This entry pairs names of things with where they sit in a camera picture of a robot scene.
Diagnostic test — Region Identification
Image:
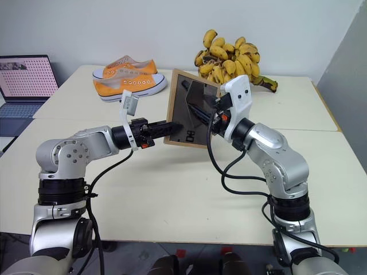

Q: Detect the wooden framed mirror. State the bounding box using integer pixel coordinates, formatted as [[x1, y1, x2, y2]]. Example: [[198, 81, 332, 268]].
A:
[[163, 68, 222, 148]]

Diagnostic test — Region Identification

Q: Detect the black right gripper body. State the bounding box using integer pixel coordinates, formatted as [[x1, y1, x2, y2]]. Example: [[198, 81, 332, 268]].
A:
[[210, 93, 233, 135]]

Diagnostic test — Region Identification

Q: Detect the bunch of yellow bananas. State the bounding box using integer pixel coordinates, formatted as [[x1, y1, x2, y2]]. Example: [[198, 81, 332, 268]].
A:
[[194, 29, 279, 93]]

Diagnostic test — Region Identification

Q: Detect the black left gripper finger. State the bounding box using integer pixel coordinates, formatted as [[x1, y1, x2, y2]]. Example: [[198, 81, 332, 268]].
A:
[[150, 130, 180, 139], [147, 121, 184, 132]]

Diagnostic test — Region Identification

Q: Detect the orange canvas sneaker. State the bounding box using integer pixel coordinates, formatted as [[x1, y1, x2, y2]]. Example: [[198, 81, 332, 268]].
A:
[[92, 55, 158, 80], [93, 73, 169, 103]]

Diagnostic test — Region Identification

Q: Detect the dark rounded shape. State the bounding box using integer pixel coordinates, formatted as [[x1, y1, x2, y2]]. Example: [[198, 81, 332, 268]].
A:
[[150, 254, 180, 275], [220, 252, 251, 275]]

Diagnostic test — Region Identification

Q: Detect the open laptop computer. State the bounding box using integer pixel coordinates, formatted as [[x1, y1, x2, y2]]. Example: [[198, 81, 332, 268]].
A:
[[0, 54, 60, 152]]

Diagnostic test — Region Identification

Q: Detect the grey partition panel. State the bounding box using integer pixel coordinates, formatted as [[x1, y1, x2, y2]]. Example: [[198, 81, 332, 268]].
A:
[[317, 11, 367, 176]]

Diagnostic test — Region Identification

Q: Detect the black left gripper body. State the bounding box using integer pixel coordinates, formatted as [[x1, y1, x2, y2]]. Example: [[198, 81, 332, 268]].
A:
[[130, 117, 157, 150]]

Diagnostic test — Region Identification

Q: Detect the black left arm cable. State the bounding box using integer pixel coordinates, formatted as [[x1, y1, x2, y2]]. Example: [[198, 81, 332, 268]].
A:
[[84, 149, 135, 275]]

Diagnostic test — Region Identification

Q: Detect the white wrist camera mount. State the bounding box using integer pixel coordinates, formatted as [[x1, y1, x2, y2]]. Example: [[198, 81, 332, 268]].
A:
[[119, 89, 141, 151], [220, 74, 253, 143]]

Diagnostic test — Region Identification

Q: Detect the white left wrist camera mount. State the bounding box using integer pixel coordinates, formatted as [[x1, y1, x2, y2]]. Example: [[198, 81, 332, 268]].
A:
[[119, 89, 141, 151]]

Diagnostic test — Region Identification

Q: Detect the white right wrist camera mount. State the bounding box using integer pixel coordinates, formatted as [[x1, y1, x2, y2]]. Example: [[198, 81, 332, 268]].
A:
[[220, 74, 253, 143]]

